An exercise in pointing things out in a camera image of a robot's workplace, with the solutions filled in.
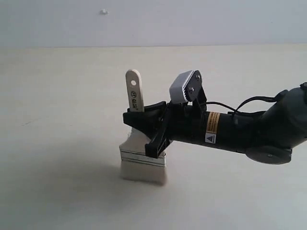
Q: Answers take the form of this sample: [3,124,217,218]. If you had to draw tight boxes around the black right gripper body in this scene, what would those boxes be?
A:
[145,102,208,158]

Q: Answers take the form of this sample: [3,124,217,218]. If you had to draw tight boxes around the white handled paint brush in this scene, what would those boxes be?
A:
[119,69,167,185]

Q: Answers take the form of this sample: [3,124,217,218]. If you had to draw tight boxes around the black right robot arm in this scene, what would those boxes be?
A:
[123,83,307,165]

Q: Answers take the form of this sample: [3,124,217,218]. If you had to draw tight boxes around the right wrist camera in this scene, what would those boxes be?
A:
[169,70,207,112]

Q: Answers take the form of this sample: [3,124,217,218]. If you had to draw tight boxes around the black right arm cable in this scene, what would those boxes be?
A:
[205,95,281,115]

